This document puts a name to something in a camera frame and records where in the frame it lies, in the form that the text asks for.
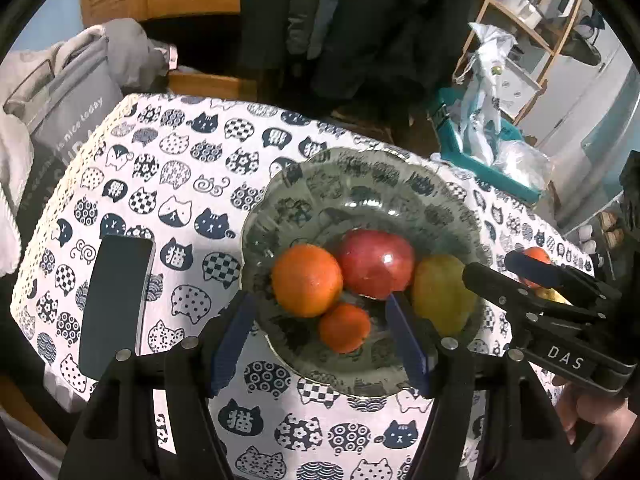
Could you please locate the grey hanging backpack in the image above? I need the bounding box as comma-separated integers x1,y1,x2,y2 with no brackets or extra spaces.
565,10,608,66

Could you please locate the white cooking pot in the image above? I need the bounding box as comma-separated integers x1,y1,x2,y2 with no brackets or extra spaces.
500,0,546,28

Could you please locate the grey tote bag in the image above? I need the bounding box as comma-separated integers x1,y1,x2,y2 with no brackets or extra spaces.
2,35,126,241

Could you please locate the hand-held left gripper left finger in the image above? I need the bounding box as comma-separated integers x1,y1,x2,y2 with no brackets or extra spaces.
59,290,258,480

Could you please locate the cat print tablecloth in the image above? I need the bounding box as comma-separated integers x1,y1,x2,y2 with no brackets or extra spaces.
10,92,596,480

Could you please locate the teal cardboard box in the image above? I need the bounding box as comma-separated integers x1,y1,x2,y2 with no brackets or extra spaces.
430,87,543,206

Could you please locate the person's right hand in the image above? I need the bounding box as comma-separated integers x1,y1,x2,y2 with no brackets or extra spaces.
555,385,640,443

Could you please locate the yellow lemon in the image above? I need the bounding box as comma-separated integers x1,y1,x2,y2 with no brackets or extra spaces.
537,285,571,306

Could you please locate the group of shoes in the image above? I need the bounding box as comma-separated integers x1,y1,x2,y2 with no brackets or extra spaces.
575,210,626,256

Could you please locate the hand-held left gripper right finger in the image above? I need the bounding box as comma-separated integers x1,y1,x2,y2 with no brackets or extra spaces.
385,292,583,480

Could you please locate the red apple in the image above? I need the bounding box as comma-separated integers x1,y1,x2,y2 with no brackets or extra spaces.
336,229,417,301

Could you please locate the wooden drawer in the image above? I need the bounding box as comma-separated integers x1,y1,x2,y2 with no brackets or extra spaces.
167,67,261,103

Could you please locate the clear glass plate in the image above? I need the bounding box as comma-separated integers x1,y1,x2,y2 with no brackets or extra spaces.
240,147,493,400

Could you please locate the small orange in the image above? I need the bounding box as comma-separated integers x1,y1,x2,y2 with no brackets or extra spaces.
318,303,372,354
520,246,553,288

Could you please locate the black smartphone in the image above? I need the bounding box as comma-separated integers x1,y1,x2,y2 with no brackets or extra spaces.
78,235,156,381

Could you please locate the black hooded coat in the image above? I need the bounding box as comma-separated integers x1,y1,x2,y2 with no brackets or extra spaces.
240,0,476,111

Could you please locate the grey crumpled clothing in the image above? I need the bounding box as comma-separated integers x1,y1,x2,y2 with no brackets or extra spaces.
55,17,173,96

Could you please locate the green pear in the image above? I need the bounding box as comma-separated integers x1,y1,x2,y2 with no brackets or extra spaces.
411,254,480,336

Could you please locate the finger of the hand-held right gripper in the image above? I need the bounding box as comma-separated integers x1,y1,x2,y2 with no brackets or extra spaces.
462,262,601,331
505,251,623,313

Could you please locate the white cloth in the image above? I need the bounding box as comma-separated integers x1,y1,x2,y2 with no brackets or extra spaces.
0,50,36,276

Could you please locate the large orange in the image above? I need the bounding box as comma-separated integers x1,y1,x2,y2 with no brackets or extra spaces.
271,244,344,318

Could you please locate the clear plastic bag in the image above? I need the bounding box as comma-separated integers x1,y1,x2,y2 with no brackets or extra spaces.
492,140,553,193

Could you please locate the wooden shelf rack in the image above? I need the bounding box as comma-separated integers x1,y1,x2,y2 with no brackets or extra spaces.
452,0,586,126

